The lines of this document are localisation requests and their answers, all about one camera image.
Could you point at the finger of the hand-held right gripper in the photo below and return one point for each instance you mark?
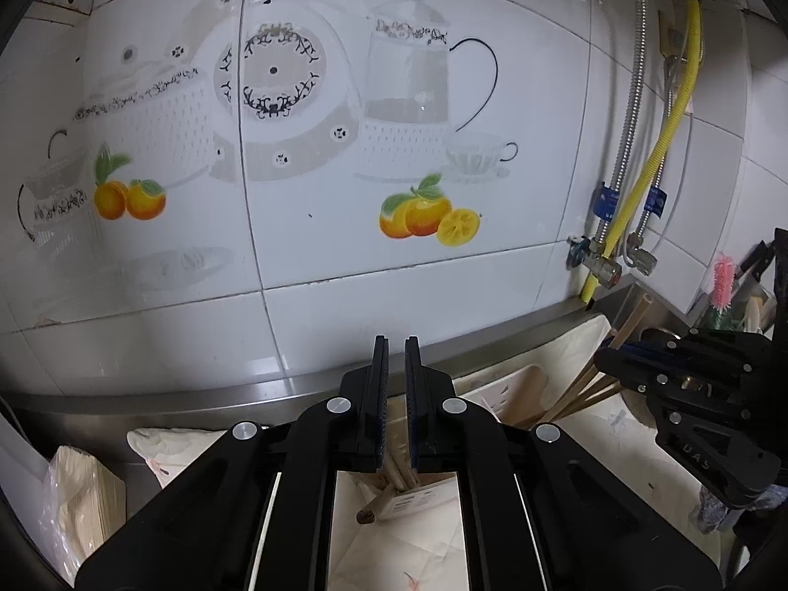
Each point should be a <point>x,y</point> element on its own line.
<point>668,340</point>
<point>628,369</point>

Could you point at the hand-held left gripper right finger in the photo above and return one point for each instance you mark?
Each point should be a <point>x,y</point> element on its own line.
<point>411,425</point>

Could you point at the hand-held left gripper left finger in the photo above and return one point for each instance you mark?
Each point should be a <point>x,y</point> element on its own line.
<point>385,425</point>

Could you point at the brown bamboo chopstick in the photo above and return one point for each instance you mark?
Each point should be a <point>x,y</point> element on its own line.
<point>400,480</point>
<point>585,400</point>
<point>372,508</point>
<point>600,404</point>
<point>623,326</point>

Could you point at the cream plastic chopstick holder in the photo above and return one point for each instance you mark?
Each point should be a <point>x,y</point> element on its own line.
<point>523,391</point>

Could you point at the pink bottle brush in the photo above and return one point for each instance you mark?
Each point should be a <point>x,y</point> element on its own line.
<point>721,280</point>

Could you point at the cream printed quilted blanket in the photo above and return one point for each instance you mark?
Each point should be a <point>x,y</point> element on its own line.
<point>615,462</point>

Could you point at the metal gas valve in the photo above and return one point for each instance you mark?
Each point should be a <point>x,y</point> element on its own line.
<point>600,261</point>

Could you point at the stack of beige paper napkins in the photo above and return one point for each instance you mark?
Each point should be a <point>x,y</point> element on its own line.
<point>86,505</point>

